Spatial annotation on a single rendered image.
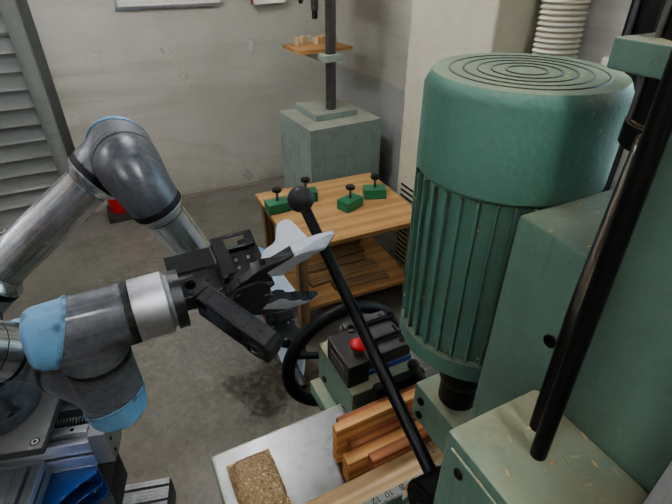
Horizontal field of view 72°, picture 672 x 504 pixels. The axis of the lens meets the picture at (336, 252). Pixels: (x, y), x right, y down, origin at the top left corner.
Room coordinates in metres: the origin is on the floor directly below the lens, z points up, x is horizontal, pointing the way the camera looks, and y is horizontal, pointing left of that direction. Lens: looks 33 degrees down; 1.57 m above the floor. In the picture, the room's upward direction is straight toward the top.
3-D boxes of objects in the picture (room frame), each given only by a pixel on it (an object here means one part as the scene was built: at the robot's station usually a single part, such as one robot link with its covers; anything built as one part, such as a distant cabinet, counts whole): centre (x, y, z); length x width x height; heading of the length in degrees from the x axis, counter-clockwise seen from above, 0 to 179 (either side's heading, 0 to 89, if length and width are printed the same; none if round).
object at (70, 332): (0.39, 0.29, 1.20); 0.11 x 0.08 x 0.09; 116
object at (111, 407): (0.40, 0.30, 1.11); 0.11 x 0.08 x 0.11; 66
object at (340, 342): (0.59, -0.05, 0.99); 0.13 x 0.11 x 0.06; 116
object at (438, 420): (0.41, -0.18, 1.00); 0.14 x 0.07 x 0.09; 26
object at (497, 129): (0.43, -0.17, 1.32); 0.18 x 0.18 x 0.31
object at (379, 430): (0.46, -0.10, 0.93); 0.18 x 0.02 x 0.05; 116
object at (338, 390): (0.59, -0.06, 0.92); 0.15 x 0.13 x 0.09; 116
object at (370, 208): (1.98, -0.01, 0.32); 0.66 x 0.57 x 0.64; 114
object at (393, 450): (0.44, -0.16, 0.93); 0.24 x 0.02 x 0.06; 116
